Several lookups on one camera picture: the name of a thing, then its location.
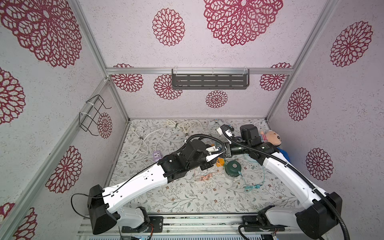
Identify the orange power strip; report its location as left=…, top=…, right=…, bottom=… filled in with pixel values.
left=216, top=158, right=225, bottom=167

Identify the dark green meat grinder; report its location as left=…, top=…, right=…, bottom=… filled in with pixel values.
left=225, top=161, right=242, bottom=178

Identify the teal USB cable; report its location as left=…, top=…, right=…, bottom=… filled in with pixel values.
left=239, top=155, right=268, bottom=192

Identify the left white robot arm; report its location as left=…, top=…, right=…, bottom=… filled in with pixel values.
left=87, top=139, right=226, bottom=235

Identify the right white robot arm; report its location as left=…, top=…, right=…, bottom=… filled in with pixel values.
left=217, top=125, right=351, bottom=240

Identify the pig plush toy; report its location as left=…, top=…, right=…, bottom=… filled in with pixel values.
left=260, top=130, right=282, bottom=147

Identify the white twin-bell alarm clock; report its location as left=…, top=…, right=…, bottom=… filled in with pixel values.
left=208, top=119, right=224, bottom=128

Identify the blue cloth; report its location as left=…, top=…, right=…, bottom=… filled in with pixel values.
left=278, top=148, right=291, bottom=162

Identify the white coiled cord bundle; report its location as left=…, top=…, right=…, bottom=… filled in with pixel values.
left=130, top=119, right=211, bottom=154

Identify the grey wall shelf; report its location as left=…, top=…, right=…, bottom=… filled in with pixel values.
left=171, top=69, right=250, bottom=90

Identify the black wire rack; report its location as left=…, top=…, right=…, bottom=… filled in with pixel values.
left=78, top=95, right=113, bottom=139

